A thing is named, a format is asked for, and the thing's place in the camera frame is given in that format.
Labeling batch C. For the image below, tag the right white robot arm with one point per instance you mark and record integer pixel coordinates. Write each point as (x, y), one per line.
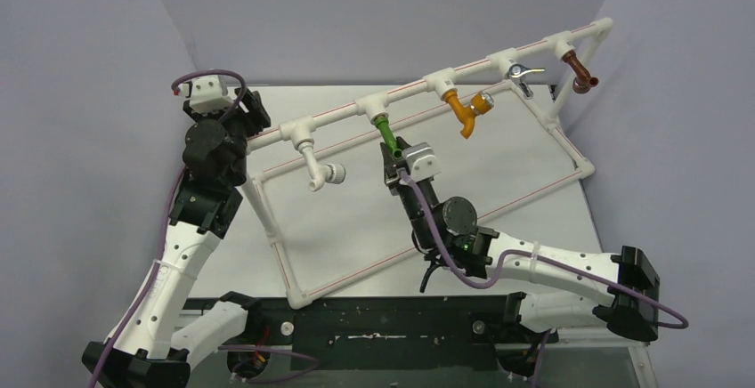
(620, 292)

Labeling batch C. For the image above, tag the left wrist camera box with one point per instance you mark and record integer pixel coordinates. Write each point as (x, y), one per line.
(205, 96)

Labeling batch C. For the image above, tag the brown plastic faucet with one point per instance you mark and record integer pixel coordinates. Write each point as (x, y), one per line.
(584, 81)

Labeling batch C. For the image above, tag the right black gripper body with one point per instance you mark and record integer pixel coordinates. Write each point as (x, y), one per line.
(395, 174)

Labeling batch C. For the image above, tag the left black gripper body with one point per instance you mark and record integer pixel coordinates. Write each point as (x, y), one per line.
(244, 114)

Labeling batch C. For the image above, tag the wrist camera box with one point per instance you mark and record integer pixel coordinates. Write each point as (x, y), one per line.
(205, 96)
(421, 161)

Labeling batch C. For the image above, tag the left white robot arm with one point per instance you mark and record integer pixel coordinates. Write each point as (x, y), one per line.
(147, 348)

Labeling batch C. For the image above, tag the green plastic faucet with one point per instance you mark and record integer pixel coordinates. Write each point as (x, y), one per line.
(382, 124)

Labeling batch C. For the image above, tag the orange plastic faucet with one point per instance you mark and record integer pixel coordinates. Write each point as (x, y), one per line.
(479, 104)

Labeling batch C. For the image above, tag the white PVC pipe frame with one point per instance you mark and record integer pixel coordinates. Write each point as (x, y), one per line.
(411, 104)

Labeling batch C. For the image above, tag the white plastic faucet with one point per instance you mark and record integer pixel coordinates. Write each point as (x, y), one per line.
(320, 174)

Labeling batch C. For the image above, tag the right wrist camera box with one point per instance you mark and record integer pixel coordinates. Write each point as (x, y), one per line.
(421, 161)

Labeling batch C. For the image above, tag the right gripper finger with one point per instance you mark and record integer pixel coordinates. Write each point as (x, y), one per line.
(392, 157)
(402, 145)

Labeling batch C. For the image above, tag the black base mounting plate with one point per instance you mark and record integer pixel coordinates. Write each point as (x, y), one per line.
(478, 332)

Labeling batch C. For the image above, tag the chrome metal faucet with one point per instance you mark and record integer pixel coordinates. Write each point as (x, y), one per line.
(517, 74)

